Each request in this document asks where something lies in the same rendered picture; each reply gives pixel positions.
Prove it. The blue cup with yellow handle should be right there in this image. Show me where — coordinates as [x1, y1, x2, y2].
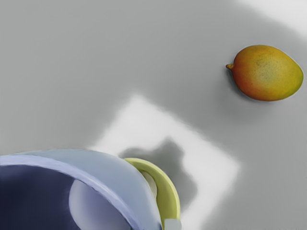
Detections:
[0, 148, 182, 230]

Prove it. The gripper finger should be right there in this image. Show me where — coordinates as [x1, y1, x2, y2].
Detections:
[165, 218, 182, 230]

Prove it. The yellow-red mango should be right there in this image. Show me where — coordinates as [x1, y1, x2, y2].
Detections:
[225, 45, 304, 102]

